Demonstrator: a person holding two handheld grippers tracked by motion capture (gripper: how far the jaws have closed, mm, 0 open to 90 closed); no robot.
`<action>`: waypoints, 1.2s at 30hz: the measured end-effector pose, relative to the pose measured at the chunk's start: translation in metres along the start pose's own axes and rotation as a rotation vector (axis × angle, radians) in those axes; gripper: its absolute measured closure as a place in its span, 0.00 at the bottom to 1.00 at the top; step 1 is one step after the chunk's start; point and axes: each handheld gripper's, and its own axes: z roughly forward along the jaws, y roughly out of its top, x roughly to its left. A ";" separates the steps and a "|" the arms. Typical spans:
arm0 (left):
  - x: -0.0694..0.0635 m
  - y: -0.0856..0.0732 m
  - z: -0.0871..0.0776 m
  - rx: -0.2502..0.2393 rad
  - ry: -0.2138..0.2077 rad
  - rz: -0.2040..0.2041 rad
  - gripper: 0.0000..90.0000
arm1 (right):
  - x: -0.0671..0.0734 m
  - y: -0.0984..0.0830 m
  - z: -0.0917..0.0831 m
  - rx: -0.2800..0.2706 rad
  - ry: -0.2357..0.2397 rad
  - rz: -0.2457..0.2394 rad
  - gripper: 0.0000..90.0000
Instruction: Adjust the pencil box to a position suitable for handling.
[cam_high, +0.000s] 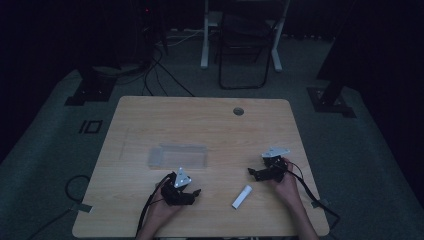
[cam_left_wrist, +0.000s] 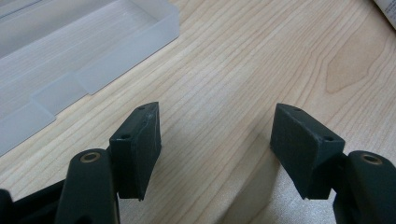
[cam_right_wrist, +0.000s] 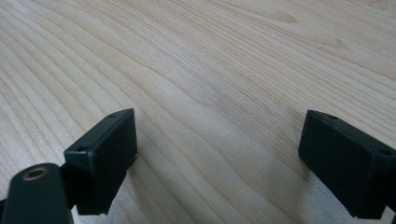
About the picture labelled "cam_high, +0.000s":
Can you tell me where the person's right hand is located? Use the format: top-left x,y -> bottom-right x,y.
273,160 -> 303,209

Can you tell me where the white tube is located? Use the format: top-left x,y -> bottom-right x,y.
231,184 -> 254,210

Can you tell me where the black floor cables bundle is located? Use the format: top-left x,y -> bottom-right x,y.
113,28 -> 205,98

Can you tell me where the black stand base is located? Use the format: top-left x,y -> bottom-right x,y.
64,64 -> 118,107
306,79 -> 357,119

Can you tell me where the white desk frame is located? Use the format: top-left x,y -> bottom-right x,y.
200,0 -> 291,73

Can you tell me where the person's left hand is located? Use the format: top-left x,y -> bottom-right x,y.
146,185 -> 184,224

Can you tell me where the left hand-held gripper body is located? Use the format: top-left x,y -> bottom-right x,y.
160,166 -> 196,207

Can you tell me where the clear plastic box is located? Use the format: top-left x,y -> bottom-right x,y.
147,142 -> 208,170

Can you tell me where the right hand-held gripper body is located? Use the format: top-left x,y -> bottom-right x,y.
254,146 -> 291,183

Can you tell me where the black folding chair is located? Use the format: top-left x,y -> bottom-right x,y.
218,12 -> 273,90

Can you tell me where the black floor cable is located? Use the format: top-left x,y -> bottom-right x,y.
26,174 -> 93,240

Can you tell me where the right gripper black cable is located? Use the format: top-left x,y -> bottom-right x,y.
285,160 -> 342,234

